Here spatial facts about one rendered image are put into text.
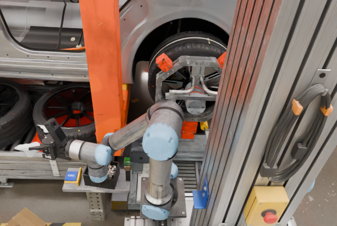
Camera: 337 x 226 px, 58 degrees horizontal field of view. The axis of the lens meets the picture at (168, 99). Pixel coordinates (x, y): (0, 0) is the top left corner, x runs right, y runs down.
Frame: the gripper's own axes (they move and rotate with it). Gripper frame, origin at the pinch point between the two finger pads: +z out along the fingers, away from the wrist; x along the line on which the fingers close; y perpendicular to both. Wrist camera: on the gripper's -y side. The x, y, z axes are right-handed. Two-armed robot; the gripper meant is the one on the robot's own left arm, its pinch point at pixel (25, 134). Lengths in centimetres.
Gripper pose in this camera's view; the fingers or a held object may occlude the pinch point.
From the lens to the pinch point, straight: 135.3
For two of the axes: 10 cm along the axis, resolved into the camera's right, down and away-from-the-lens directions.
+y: -0.9, 8.4, 5.3
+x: 2.0, -5.1, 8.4
